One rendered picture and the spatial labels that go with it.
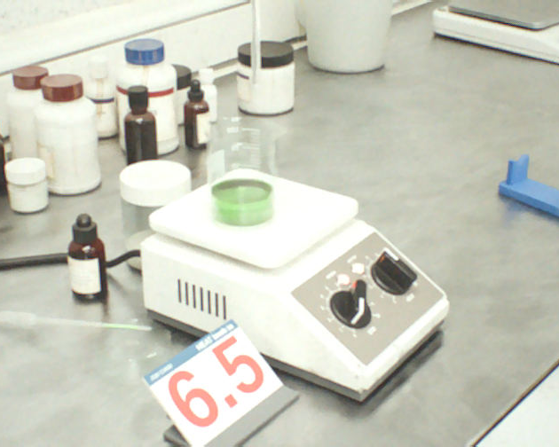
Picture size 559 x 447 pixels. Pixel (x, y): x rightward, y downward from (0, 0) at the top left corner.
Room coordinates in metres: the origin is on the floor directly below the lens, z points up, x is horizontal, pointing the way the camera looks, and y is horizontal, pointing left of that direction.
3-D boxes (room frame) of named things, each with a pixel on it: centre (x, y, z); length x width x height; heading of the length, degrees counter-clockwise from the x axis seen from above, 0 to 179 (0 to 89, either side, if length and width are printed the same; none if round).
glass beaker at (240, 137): (0.69, 0.02, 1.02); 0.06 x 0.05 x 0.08; 81
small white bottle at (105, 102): (1.09, 0.20, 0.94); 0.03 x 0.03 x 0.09
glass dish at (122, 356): (0.63, 0.10, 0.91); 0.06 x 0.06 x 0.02
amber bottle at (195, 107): (1.06, 0.09, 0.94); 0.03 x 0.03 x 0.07
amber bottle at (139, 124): (1.00, 0.14, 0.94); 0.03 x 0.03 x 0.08
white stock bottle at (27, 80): (1.01, 0.25, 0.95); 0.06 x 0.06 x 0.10
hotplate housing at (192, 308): (0.69, 0.00, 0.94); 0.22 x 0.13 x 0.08; 55
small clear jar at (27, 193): (0.90, 0.24, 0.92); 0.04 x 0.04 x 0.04
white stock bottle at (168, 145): (1.05, 0.14, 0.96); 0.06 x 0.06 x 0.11
